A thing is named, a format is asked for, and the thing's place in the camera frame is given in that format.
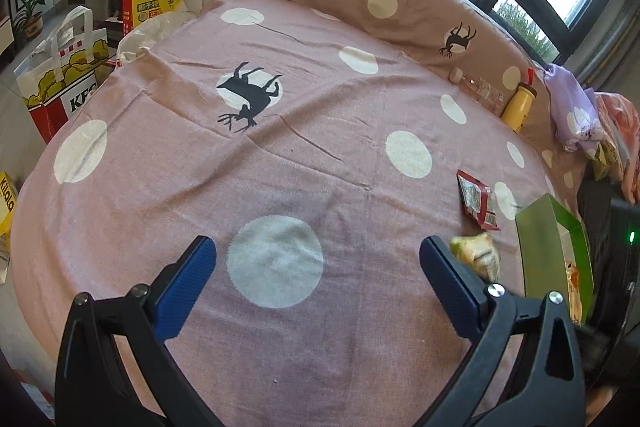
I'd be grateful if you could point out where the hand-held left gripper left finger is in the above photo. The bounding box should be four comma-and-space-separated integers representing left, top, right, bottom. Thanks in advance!
54, 235, 218, 427

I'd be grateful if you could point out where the green cardboard box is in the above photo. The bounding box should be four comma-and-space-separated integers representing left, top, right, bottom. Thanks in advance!
515, 193, 596, 325

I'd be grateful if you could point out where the yellow box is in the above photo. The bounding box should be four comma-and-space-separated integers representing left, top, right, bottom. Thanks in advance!
0, 171, 18, 238

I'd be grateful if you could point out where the green white snack packet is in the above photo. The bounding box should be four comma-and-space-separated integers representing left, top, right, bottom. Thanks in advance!
449, 231, 502, 283

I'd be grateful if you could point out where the small red snack packet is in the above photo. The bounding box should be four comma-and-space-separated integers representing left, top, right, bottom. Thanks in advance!
456, 169, 501, 232

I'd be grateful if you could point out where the orange plastic bag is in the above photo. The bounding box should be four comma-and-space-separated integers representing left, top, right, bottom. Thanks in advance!
592, 92, 640, 205

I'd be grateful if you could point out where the yellow bottle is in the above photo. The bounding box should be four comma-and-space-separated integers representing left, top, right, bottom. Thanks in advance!
500, 69, 538, 132

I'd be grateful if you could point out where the white plastic bag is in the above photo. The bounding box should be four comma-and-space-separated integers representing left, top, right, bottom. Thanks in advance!
117, 9, 196, 62

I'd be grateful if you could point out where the white red paper bag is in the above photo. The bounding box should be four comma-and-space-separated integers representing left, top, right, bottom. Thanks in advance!
14, 5, 113, 142

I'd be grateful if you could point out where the clear plastic bottle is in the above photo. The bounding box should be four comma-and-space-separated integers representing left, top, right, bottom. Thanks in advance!
449, 68, 506, 114

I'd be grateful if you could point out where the purple patterned pillow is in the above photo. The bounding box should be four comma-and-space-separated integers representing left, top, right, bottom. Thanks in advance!
542, 63, 613, 152

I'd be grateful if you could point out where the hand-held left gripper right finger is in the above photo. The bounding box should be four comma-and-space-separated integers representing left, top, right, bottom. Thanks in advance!
419, 235, 586, 427

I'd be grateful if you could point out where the yellow red carton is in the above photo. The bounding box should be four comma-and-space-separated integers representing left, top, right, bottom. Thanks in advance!
121, 0, 186, 35

